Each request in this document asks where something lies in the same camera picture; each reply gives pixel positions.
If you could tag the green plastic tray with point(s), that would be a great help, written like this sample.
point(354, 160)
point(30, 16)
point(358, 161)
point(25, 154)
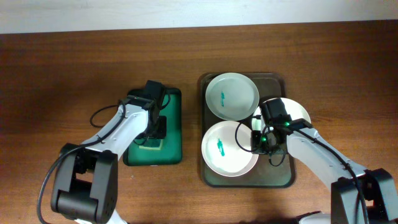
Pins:
point(171, 152)

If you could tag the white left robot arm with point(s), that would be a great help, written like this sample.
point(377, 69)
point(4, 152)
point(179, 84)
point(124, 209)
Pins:
point(85, 189)

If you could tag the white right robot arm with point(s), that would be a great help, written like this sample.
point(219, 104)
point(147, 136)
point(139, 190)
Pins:
point(358, 194)

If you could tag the brown serving tray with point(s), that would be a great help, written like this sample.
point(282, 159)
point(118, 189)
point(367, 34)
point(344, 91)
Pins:
point(262, 175)

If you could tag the white plate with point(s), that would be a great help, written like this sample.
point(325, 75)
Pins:
point(294, 109)
point(225, 146)

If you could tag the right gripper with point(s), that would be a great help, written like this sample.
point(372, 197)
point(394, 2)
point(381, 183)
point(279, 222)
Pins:
point(255, 144)

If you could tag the grey plate with stain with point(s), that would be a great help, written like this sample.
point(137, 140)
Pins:
point(232, 96)

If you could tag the green yellow sponge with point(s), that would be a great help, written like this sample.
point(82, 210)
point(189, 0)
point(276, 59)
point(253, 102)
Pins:
point(152, 145)

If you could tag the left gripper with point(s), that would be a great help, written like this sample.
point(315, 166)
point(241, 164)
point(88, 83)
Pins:
point(162, 134)

